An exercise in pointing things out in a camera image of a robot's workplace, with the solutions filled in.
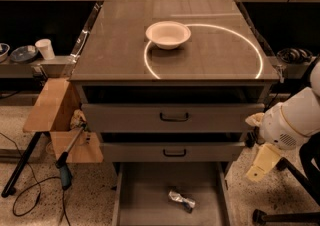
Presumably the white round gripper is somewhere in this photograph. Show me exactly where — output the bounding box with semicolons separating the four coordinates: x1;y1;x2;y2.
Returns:
245;102;309;182

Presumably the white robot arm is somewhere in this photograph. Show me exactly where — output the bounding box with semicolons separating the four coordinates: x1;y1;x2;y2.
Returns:
245;63;320;182

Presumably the middle grey drawer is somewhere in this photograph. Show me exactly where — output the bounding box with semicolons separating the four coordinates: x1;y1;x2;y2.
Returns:
101;142;244;162

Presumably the grey drawer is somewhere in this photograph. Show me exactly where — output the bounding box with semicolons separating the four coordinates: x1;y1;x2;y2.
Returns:
82;104;264;133
101;142;244;162
112;162;235;226

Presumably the grey drawer cabinet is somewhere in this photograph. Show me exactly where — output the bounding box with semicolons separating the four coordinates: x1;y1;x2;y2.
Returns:
68;0;280;226

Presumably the bottom grey drawer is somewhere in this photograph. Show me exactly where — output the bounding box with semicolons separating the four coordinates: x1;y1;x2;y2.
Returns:
112;162;235;226

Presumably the top grey drawer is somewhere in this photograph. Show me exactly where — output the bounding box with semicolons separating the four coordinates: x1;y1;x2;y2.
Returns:
82;104;264;133

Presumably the white paper bowl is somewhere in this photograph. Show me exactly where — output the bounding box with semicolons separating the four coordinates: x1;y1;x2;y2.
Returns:
145;21;191;50

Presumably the crumpled beige cloth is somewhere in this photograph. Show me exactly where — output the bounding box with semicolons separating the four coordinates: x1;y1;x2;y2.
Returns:
70;109;87;130

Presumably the white paper cup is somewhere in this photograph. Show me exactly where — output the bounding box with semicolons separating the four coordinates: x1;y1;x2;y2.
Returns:
35;39;55;60

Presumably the blue bowl on shelf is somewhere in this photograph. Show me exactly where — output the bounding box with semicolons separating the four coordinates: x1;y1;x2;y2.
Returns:
10;45;38;64

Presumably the black metal stand leg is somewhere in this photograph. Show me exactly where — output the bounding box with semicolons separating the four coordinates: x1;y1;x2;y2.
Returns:
1;132;41;198

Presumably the grey bowl at edge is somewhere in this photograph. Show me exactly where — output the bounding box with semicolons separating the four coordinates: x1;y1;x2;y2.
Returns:
0;43;10;63

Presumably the black coiled cable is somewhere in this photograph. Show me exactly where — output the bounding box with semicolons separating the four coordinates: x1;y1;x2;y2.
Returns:
276;47;314;65

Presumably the blue handled tool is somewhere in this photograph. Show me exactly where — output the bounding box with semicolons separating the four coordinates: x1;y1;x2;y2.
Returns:
55;126;84;190

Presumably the black floor cable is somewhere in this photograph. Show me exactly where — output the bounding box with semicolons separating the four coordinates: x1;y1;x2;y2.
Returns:
0;132;72;226

